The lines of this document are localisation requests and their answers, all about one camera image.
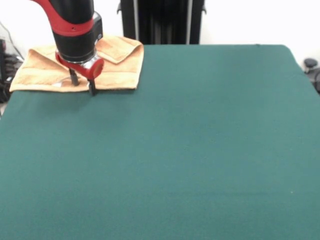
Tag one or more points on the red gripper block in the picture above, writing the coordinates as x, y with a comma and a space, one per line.
93, 70

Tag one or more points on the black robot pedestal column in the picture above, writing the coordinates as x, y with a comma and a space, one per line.
162, 22

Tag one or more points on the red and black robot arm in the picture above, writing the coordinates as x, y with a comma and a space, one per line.
72, 27

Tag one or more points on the tan terry towel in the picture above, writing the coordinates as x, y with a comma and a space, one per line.
125, 65

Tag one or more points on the dark wheeled stand base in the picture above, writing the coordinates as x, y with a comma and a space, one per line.
311, 63

